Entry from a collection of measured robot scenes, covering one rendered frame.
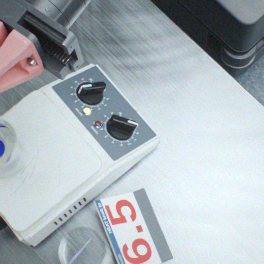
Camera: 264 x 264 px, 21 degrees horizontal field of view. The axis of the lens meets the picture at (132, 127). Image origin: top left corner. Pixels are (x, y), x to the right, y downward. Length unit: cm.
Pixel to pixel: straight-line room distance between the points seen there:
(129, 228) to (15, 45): 31
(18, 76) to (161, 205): 28
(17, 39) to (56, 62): 5
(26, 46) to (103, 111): 25
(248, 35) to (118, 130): 64
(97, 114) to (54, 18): 23
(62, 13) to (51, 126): 20
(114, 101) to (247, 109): 17
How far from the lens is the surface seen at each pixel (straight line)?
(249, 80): 169
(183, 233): 83
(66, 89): 82
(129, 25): 91
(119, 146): 80
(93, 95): 82
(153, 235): 83
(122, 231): 81
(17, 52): 59
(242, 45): 143
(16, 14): 60
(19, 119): 79
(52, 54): 63
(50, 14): 61
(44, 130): 78
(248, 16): 135
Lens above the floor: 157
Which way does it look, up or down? 74 degrees down
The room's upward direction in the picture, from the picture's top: 10 degrees counter-clockwise
